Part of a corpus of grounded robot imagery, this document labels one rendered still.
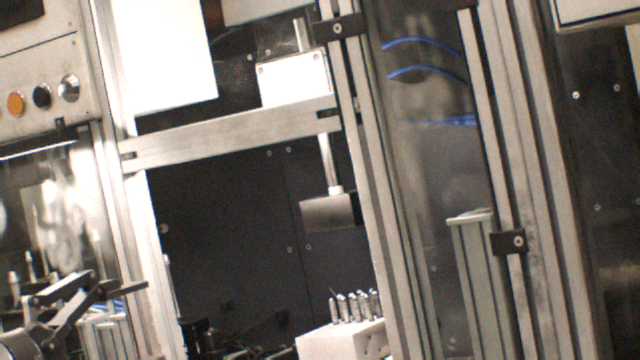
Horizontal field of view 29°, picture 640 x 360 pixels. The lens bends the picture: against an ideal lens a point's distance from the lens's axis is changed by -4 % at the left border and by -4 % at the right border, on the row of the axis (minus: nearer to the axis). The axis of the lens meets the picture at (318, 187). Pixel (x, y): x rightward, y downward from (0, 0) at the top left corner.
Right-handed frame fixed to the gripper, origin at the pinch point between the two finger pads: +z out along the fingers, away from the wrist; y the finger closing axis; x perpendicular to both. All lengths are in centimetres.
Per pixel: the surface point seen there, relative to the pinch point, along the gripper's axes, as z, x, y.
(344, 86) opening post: 21.4, -19.8, 21.4
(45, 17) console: 20, 26, 40
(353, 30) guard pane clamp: 21.1, -22.8, 27.3
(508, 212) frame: 21.4, -37.5, 4.7
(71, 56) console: 20.4, 22.7, 33.8
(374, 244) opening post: 21.4, -19.5, 3.2
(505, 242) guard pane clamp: 21.1, -36.6, 1.5
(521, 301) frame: 21.4, -37.1, -5.1
